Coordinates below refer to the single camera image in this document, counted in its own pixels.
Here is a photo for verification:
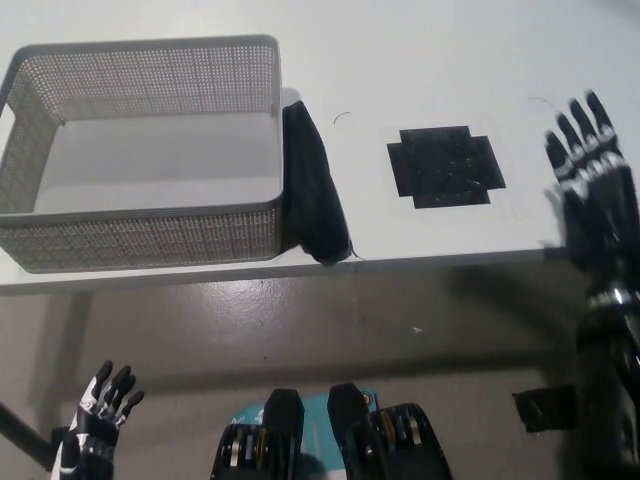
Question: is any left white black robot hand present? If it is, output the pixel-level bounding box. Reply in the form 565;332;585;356
49;360;146;480

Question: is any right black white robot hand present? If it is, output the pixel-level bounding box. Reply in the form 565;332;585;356
543;88;640;301

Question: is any black fabric pencil case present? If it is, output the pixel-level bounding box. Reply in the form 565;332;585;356
281;99;352;266

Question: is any black metal bar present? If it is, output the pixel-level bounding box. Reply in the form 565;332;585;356
0;402;57;449

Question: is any black floor tape strip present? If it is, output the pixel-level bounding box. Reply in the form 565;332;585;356
510;384;577;433

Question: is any grey perforated storage basket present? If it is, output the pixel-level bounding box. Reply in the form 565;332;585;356
0;33;287;274

